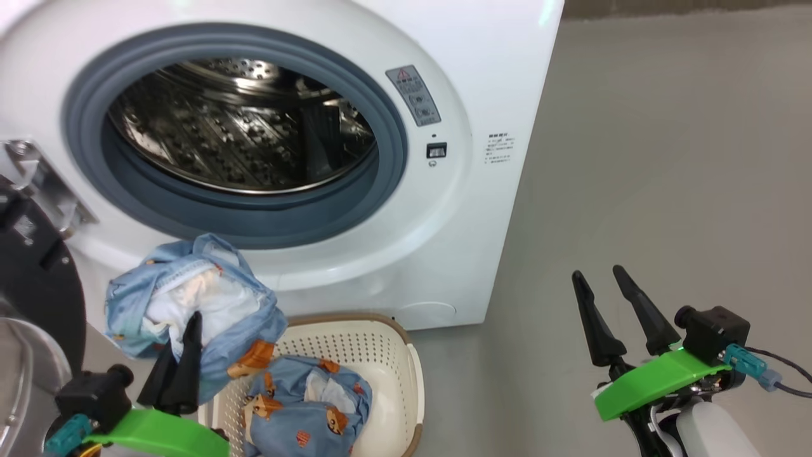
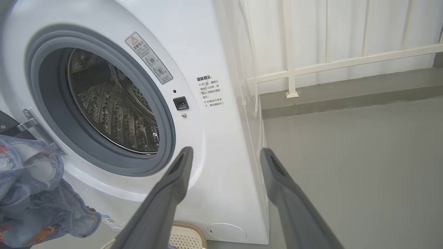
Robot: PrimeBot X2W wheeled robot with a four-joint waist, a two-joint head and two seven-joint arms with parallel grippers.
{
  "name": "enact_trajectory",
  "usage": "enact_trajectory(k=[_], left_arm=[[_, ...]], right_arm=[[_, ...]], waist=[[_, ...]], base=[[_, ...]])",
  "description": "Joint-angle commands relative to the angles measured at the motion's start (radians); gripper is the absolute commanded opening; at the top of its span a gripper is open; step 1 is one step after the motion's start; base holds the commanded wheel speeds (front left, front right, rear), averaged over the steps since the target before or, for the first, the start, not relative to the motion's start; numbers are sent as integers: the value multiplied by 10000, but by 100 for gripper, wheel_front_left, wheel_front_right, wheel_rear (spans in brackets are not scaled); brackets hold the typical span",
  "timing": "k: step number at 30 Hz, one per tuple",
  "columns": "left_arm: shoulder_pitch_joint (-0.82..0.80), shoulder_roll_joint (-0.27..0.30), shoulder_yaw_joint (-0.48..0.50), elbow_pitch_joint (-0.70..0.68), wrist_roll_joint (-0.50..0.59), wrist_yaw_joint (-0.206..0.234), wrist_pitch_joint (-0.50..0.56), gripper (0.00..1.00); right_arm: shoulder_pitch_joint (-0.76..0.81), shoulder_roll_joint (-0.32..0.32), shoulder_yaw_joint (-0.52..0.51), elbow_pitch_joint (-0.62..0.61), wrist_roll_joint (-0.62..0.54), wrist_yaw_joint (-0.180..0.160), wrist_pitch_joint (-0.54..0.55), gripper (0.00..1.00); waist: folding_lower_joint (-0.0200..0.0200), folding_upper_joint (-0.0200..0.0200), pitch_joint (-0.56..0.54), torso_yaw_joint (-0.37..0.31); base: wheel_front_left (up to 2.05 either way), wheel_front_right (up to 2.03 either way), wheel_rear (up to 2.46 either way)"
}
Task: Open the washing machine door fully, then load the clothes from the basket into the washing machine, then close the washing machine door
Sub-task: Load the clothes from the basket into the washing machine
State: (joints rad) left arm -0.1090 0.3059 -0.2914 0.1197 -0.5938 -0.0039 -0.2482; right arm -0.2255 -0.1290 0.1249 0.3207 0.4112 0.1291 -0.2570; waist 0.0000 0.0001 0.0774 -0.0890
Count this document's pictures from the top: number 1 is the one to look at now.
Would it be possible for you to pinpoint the grey rubber door gasket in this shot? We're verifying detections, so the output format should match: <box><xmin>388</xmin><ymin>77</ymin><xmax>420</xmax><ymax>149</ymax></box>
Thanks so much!
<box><xmin>62</xmin><ymin>23</ymin><xmax>409</xmax><ymax>250</ymax></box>

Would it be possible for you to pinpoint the cream plastic laundry basket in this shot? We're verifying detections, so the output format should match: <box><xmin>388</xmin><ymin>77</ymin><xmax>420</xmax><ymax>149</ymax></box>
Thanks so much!
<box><xmin>198</xmin><ymin>312</ymin><xmax>424</xmax><ymax>457</ymax></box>

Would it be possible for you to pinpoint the teal camera connector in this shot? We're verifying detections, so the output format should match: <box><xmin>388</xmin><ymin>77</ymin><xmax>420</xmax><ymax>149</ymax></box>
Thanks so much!
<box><xmin>725</xmin><ymin>344</ymin><xmax>782</xmax><ymax>391</ymax></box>
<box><xmin>43</xmin><ymin>414</ymin><xmax>93</xmax><ymax>457</ymax></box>

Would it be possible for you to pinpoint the teal right camera connector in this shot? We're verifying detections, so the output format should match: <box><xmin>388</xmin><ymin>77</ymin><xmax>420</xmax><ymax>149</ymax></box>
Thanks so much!
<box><xmin>725</xmin><ymin>344</ymin><xmax>782</xmax><ymax>391</ymax></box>

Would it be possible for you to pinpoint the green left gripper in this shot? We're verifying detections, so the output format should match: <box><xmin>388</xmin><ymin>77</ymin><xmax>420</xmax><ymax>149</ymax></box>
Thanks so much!
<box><xmin>82</xmin><ymin>311</ymin><xmax>230</xmax><ymax>457</ymax></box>

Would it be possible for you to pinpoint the black round glass washer door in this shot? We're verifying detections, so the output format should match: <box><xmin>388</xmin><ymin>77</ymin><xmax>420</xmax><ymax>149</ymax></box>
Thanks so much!
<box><xmin>0</xmin><ymin>184</ymin><xmax>86</xmax><ymax>457</ymax></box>

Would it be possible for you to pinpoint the grey warning sticker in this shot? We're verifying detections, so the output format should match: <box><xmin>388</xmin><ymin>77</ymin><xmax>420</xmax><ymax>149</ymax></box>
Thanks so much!
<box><xmin>386</xmin><ymin>65</ymin><xmax>442</xmax><ymax>127</ymax></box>

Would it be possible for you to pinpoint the thin black right camera cable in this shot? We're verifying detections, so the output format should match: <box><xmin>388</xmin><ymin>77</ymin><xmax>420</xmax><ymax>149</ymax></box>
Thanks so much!
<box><xmin>745</xmin><ymin>346</ymin><xmax>812</xmax><ymax>399</ymax></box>

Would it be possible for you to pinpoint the metal door hinge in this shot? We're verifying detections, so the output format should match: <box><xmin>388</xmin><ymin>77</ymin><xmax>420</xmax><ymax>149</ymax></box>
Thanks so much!
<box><xmin>0</xmin><ymin>140</ymin><xmax>99</xmax><ymax>239</ymax></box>

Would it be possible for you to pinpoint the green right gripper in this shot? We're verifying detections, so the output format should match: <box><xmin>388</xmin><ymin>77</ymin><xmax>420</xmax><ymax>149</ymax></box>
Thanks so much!
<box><xmin>572</xmin><ymin>265</ymin><xmax>730</xmax><ymax>457</ymax></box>

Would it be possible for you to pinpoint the teal left camera connector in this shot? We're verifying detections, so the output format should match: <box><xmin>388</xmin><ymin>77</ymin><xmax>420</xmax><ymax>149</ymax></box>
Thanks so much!
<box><xmin>43</xmin><ymin>414</ymin><xmax>93</xmax><ymax>457</ymax></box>

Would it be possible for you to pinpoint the blue fox print garment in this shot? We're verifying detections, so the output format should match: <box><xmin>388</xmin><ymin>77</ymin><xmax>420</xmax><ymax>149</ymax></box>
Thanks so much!
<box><xmin>105</xmin><ymin>234</ymin><xmax>288</xmax><ymax>405</ymax></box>
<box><xmin>244</xmin><ymin>355</ymin><xmax>373</xmax><ymax>457</ymax></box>

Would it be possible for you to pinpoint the round white filter cap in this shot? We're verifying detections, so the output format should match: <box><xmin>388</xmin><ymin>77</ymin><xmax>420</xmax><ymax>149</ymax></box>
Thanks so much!
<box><xmin>396</xmin><ymin>301</ymin><xmax>456</xmax><ymax>329</ymax></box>

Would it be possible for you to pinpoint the white washing machine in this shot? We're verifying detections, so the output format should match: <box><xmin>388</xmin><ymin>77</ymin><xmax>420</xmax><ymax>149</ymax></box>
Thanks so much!
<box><xmin>0</xmin><ymin>0</ymin><xmax>565</xmax><ymax>331</ymax></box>

